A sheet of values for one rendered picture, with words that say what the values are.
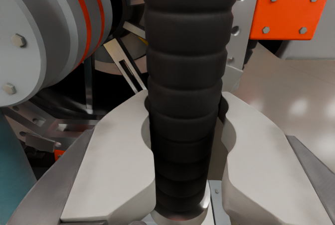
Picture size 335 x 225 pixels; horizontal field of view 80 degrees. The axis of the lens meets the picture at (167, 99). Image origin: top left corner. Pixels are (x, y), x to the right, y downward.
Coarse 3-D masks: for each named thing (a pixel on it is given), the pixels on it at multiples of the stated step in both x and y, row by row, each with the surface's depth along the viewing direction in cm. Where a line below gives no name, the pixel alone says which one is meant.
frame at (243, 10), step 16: (240, 0) 27; (256, 0) 26; (240, 16) 27; (240, 32) 28; (240, 48) 29; (240, 64) 31; (224, 80) 32; (16, 112) 39; (32, 112) 42; (16, 128) 39; (32, 128) 40; (48, 128) 42; (64, 128) 44; (80, 128) 44; (32, 144) 41; (48, 144) 40; (64, 144) 41
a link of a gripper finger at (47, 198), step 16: (80, 144) 8; (64, 160) 7; (80, 160) 7; (48, 176) 7; (64, 176) 7; (32, 192) 6; (48, 192) 6; (64, 192) 6; (16, 208) 6; (32, 208) 6; (48, 208) 6; (16, 224) 5; (32, 224) 5; (48, 224) 5; (64, 224) 5; (80, 224) 5; (96, 224) 5
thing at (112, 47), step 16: (112, 0) 40; (128, 0) 36; (128, 16) 38; (112, 32) 43; (144, 32) 39; (112, 48) 41; (80, 64) 64; (128, 64) 42; (64, 80) 54; (80, 80) 58; (96, 80) 61; (112, 80) 63; (128, 80) 44; (144, 80) 45; (48, 96) 47; (64, 96) 50; (80, 96) 52; (96, 96) 54; (112, 96) 55; (128, 96) 54; (64, 112) 47; (80, 112) 47; (96, 112) 48
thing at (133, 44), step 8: (136, 8) 48; (144, 8) 48; (136, 16) 49; (144, 24) 50; (128, 32) 51; (128, 40) 52; (136, 40) 52; (104, 48) 53; (128, 48) 53; (136, 48) 53; (144, 48) 53; (96, 56) 54; (104, 56) 54; (136, 56) 54
